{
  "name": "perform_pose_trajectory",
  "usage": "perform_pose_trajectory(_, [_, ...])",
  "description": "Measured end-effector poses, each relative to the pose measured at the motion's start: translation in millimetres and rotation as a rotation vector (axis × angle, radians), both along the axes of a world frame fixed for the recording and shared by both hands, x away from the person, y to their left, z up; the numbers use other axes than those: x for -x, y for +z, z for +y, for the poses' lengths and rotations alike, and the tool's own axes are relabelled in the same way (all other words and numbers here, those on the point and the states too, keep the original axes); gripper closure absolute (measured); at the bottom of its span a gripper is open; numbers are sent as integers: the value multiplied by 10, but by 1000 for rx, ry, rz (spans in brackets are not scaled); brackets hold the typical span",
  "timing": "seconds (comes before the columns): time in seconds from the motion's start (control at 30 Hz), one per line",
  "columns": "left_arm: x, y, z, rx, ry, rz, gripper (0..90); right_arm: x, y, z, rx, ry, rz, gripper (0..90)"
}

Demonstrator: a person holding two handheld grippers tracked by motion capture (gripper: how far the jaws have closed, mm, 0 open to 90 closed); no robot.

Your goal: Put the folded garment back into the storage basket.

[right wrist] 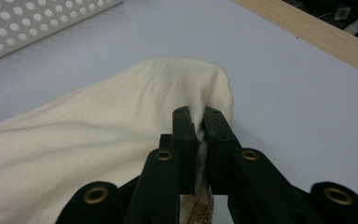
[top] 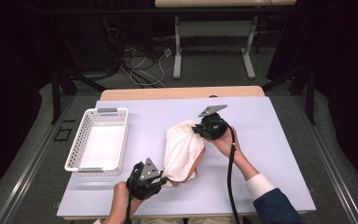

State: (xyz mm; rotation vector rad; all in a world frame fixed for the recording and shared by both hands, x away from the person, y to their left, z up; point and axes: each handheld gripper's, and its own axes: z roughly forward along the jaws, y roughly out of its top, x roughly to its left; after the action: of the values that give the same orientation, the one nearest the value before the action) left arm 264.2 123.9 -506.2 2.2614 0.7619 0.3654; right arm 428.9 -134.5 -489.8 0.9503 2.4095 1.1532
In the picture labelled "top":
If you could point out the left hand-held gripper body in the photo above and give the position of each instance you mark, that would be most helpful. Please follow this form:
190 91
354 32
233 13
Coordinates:
144 183

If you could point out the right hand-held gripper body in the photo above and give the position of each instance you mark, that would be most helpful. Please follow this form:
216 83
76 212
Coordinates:
214 127

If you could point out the cream baby bodysuit brown trim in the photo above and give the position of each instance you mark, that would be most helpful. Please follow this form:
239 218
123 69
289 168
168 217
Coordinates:
181 152

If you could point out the white perforated plastic basket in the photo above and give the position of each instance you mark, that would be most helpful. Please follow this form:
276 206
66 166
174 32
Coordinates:
74 155

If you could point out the person's right hand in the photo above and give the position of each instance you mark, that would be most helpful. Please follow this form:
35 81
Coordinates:
223 144

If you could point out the person's left hand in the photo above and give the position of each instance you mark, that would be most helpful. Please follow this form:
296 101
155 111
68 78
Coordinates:
121 202

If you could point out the pale lilac table mat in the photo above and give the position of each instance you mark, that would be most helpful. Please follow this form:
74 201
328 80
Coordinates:
270 124

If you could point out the black metal stand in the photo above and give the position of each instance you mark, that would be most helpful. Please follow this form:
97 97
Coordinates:
310 99
56 99

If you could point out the desk with white legs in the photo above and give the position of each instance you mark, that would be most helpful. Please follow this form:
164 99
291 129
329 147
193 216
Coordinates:
214 3

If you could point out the dark curtain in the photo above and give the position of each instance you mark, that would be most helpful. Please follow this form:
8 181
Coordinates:
348 77
6 93

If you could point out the black horizontal bar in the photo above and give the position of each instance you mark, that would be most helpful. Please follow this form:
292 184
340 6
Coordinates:
105 11

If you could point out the black floor socket frame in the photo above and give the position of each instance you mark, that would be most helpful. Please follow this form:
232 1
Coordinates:
56 137

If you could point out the aluminium floor rail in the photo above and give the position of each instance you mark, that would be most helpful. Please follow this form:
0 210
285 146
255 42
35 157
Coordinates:
332 174
28 174

